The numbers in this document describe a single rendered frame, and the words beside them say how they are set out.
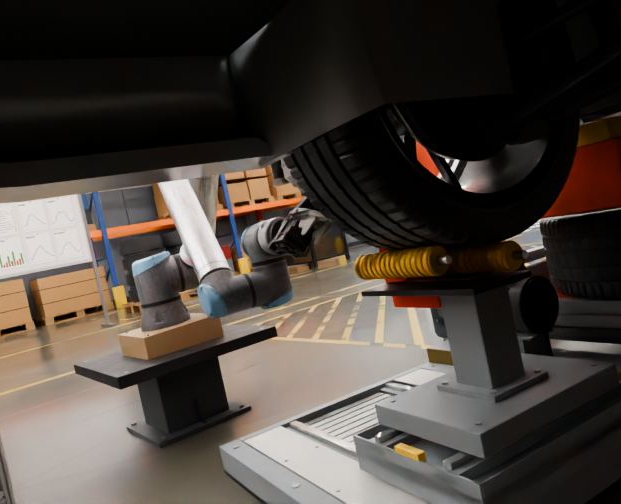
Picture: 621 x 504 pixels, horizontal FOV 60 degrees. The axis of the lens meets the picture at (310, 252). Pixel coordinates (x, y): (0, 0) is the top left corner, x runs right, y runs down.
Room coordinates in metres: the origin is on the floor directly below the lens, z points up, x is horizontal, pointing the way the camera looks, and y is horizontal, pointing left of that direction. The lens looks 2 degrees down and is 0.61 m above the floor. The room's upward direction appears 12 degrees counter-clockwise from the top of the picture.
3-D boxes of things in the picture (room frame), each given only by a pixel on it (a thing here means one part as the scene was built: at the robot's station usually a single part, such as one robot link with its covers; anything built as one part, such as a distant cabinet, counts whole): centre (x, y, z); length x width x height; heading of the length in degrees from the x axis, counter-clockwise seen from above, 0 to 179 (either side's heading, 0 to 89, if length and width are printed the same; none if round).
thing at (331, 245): (10.27, 0.00, 0.49); 1.27 x 0.88 x 0.97; 36
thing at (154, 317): (2.09, 0.60, 0.43); 0.19 x 0.19 x 0.10
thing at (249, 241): (1.40, 0.11, 0.62); 0.12 x 0.09 x 0.10; 30
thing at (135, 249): (8.62, 2.26, 0.55); 1.40 x 0.80 x 1.09; 128
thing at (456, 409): (1.12, -0.31, 0.32); 0.40 x 0.30 x 0.28; 120
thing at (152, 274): (2.09, 0.60, 0.57); 0.17 x 0.15 x 0.18; 114
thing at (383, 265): (1.12, -0.17, 0.51); 0.29 x 0.06 x 0.06; 30
